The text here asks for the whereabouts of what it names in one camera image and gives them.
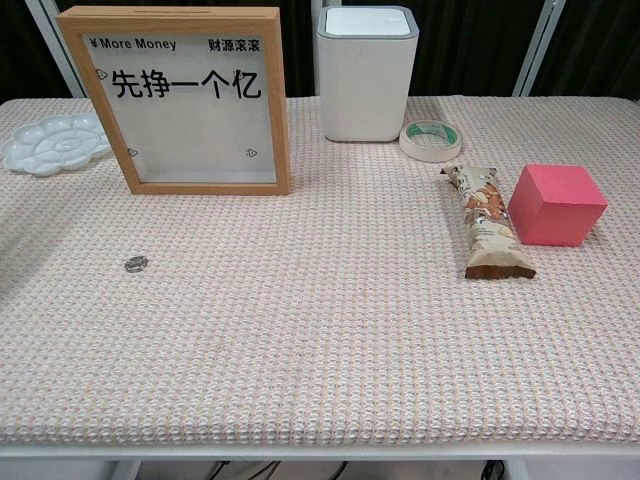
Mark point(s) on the small round metal coin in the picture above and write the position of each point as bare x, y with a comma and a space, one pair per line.
135, 263

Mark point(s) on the white table frame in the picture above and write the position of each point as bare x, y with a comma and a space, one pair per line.
320, 452

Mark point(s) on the black curtain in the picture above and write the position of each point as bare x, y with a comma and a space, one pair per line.
475, 45

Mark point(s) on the wooden frame money box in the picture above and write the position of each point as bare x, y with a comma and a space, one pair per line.
200, 130

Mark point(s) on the white metal post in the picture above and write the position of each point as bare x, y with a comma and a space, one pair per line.
60, 55
540, 50

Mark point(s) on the white flower paint palette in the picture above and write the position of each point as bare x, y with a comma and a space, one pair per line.
50, 145

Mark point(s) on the pink woven tablecloth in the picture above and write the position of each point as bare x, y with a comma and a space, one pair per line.
320, 325

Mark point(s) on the white lidded trash bin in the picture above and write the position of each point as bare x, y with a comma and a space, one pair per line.
367, 85

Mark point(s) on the pink cube box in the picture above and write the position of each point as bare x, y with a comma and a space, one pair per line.
550, 215

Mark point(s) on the beige masking tape roll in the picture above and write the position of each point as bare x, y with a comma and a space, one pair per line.
412, 145

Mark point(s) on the brown snack bar packet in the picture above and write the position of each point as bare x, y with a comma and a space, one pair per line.
487, 225

